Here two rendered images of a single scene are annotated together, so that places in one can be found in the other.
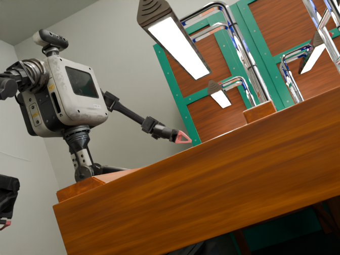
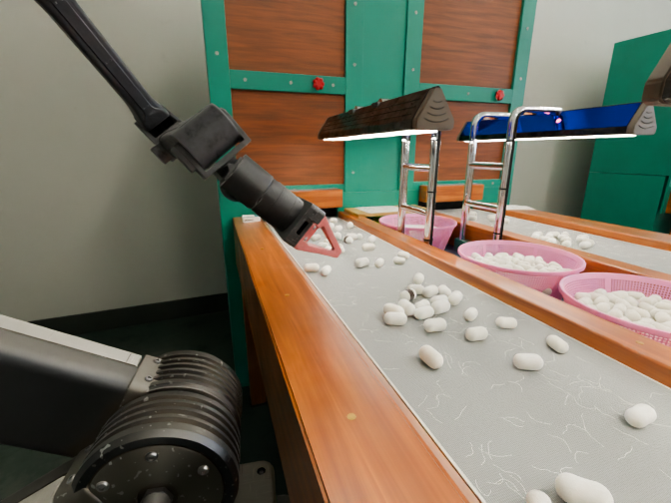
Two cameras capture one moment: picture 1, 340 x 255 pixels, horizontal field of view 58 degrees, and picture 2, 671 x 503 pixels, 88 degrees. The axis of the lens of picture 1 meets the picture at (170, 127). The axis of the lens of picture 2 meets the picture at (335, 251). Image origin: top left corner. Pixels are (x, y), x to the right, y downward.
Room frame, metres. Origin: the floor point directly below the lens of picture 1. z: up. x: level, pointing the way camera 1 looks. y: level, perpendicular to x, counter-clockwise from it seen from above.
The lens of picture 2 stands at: (1.11, 0.22, 1.00)
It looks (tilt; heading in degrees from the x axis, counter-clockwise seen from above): 16 degrees down; 327
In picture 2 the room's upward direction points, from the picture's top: straight up
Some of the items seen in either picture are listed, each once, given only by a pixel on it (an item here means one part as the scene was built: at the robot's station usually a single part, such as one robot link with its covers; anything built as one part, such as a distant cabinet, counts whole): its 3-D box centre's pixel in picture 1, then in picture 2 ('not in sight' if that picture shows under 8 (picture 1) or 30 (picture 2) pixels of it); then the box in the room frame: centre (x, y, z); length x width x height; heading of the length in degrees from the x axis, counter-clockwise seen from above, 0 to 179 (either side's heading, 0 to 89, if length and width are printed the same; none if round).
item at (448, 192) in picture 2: not in sight; (451, 192); (2.15, -1.07, 0.83); 0.30 x 0.06 x 0.07; 76
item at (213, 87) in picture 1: (219, 94); (365, 121); (1.87, -0.36, 1.08); 0.62 x 0.08 x 0.07; 166
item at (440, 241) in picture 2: not in sight; (416, 233); (1.97, -0.67, 0.72); 0.27 x 0.27 x 0.10
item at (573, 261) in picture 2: not in sight; (514, 272); (1.54, -0.57, 0.72); 0.27 x 0.27 x 0.10
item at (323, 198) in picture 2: not in sight; (304, 199); (2.31, -0.41, 0.83); 0.30 x 0.06 x 0.07; 76
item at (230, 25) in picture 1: (227, 85); not in sight; (0.90, -0.21, 0.90); 0.20 x 0.19 x 0.45; 166
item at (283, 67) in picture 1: (309, 87); (505, 186); (1.75, -0.83, 0.90); 0.20 x 0.19 x 0.45; 166
